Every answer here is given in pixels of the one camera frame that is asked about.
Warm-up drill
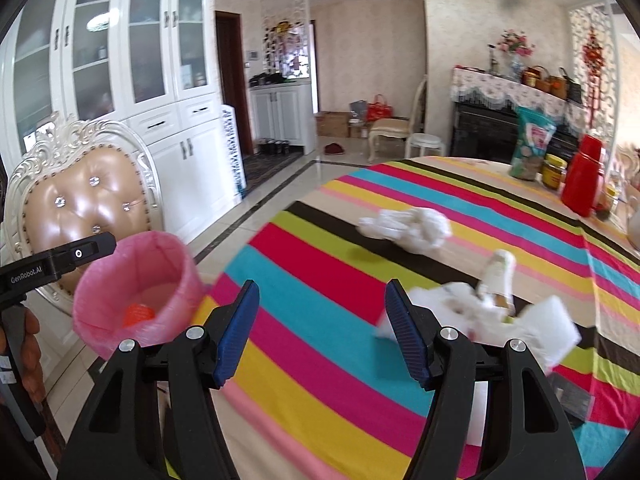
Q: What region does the pink lined trash bin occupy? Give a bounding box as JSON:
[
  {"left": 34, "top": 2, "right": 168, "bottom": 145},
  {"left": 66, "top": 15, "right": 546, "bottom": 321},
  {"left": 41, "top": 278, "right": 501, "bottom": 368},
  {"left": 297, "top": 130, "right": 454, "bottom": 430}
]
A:
[{"left": 73, "top": 231, "right": 205, "bottom": 361}]

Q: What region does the orange foam net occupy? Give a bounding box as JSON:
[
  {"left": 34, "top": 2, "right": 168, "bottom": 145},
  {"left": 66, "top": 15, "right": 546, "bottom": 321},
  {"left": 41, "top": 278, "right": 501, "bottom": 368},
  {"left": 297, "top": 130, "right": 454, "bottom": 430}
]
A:
[{"left": 122, "top": 304, "right": 155, "bottom": 327}]

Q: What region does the white plastic bag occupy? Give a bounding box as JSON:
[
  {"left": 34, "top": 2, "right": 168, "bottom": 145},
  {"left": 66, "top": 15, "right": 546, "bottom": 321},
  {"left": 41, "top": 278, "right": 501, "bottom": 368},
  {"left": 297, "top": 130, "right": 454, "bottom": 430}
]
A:
[{"left": 357, "top": 207, "right": 452, "bottom": 256}]

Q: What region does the white foam block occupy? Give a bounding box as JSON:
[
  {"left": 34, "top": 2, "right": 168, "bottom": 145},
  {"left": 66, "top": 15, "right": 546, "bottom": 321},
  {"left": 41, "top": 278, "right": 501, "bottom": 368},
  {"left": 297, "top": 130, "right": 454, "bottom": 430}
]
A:
[{"left": 515, "top": 296, "right": 582, "bottom": 375}]

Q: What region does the black small product box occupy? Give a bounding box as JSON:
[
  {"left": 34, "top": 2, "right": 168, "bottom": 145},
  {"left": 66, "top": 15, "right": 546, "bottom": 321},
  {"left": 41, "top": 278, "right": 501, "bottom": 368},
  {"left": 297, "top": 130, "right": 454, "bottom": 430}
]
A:
[{"left": 548, "top": 373, "right": 594, "bottom": 429}]

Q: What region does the person's left hand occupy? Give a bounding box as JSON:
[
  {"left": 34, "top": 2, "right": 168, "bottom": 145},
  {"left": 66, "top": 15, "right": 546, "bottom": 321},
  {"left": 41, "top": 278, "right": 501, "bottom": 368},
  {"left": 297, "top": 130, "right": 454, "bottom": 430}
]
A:
[{"left": 21, "top": 309, "right": 46, "bottom": 403}]

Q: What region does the striped colourful tablecloth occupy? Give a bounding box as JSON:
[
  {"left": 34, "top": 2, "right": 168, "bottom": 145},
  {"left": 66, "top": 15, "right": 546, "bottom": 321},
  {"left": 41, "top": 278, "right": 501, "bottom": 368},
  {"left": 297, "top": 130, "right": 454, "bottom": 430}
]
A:
[{"left": 200, "top": 157, "right": 639, "bottom": 479}]

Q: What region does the ornate tan leather chair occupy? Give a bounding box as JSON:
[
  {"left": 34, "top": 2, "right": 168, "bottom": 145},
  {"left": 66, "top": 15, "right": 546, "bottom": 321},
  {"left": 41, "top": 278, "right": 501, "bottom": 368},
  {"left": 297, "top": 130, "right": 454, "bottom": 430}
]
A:
[{"left": 2, "top": 109, "right": 165, "bottom": 316}]

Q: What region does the blue white tall box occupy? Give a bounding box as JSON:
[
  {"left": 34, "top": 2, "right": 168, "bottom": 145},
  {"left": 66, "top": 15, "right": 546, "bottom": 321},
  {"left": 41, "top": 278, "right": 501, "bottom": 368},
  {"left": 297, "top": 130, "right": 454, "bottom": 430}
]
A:
[{"left": 221, "top": 104, "right": 247, "bottom": 196}]

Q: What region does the white round stool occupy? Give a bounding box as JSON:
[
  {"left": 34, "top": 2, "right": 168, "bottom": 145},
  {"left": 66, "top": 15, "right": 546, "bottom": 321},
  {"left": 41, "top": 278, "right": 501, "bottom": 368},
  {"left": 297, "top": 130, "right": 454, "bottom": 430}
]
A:
[{"left": 405, "top": 133, "right": 445, "bottom": 158}]

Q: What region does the cream dining chair far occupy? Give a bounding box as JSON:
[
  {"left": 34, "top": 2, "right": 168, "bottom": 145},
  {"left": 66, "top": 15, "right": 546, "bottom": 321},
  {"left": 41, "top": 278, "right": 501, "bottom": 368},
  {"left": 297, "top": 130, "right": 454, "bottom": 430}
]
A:
[{"left": 368, "top": 75, "right": 428, "bottom": 162}]

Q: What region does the white low shoe cabinet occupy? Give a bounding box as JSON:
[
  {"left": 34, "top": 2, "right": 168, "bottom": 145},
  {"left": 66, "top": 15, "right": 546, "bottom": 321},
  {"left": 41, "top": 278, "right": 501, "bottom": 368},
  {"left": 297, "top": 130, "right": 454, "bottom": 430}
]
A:
[{"left": 250, "top": 78, "right": 318, "bottom": 155}]

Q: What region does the red thermos jug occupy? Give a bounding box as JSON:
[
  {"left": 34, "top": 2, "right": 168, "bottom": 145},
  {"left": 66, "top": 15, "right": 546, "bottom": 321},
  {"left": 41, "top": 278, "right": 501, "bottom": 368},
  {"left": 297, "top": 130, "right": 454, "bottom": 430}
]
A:
[{"left": 561, "top": 134, "right": 603, "bottom": 218}]

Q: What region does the cardboard box on floor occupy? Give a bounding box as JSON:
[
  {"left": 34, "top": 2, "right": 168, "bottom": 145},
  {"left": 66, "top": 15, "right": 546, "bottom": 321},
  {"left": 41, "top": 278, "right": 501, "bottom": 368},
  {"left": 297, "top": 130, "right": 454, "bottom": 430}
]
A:
[{"left": 316, "top": 112, "right": 350, "bottom": 138}]

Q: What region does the small yellow lid jar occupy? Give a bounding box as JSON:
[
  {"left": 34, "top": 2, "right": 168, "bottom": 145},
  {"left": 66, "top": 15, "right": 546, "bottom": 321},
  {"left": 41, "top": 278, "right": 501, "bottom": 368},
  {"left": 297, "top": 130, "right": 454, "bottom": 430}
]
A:
[{"left": 594, "top": 183, "right": 620, "bottom": 221}]

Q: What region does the red handbag on floor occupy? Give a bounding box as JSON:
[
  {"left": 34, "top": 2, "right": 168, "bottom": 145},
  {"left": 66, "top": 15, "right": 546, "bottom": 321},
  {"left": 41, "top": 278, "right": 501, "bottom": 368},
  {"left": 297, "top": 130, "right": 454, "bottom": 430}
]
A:
[{"left": 366, "top": 93, "right": 393, "bottom": 122}]

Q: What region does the green snack bag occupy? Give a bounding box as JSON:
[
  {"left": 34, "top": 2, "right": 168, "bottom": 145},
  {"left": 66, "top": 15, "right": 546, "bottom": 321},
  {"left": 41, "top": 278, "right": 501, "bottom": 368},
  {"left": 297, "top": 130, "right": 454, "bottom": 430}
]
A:
[{"left": 509, "top": 107, "right": 556, "bottom": 181}]

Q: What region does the black piano with lace cover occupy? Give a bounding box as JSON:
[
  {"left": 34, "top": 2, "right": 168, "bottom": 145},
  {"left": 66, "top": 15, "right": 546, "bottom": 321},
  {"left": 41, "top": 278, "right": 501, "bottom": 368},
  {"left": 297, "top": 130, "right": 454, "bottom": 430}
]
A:
[{"left": 448, "top": 66, "right": 586, "bottom": 164}]

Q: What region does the white floral ceramic pitcher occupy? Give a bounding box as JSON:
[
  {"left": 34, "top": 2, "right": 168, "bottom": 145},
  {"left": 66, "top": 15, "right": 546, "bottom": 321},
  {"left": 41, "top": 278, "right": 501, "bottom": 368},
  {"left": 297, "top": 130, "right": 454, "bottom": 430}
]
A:
[{"left": 627, "top": 208, "right": 640, "bottom": 250}]

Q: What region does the white glass door cabinet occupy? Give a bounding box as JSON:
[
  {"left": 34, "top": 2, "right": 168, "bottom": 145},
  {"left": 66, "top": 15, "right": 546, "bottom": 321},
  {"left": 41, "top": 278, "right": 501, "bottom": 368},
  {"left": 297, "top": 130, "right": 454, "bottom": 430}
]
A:
[{"left": 1, "top": 0, "right": 239, "bottom": 243}]

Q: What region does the pink flower vase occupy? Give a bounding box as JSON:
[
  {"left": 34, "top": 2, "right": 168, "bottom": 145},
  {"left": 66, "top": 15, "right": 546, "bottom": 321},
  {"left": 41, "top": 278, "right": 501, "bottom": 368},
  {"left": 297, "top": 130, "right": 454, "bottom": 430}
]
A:
[{"left": 498, "top": 29, "right": 536, "bottom": 81}]

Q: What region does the red chinese knot ornament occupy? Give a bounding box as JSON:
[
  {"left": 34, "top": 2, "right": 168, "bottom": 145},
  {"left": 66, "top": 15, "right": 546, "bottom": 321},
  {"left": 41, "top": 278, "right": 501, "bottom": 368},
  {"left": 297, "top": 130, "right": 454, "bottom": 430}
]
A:
[{"left": 582, "top": 26, "right": 605, "bottom": 130}]

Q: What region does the white carved lattice screen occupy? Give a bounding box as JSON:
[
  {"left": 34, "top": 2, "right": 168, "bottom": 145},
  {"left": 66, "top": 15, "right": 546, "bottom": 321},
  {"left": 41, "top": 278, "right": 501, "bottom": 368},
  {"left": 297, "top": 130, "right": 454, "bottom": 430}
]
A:
[{"left": 568, "top": 1, "right": 620, "bottom": 155}]

